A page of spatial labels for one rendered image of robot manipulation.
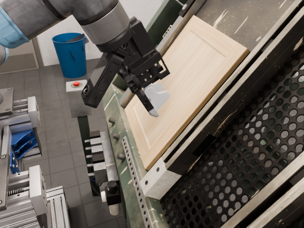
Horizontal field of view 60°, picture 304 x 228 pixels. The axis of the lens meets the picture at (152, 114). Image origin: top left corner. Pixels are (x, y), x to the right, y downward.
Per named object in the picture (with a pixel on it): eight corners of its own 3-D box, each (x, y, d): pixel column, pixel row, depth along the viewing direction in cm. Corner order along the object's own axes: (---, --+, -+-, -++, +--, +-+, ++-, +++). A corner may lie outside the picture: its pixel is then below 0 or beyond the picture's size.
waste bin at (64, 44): (90, 64, 401) (85, 27, 369) (96, 76, 367) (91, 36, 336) (58, 69, 386) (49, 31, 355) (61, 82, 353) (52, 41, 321)
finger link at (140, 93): (157, 111, 52) (136, 79, 47) (150, 116, 52) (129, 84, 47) (148, 100, 56) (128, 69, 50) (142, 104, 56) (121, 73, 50)
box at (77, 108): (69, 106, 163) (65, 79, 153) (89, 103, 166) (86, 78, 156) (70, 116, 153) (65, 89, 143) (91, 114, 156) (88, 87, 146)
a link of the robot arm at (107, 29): (83, 30, 40) (75, 17, 46) (100, 54, 43) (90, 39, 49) (124, 2, 40) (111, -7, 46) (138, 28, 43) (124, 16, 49)
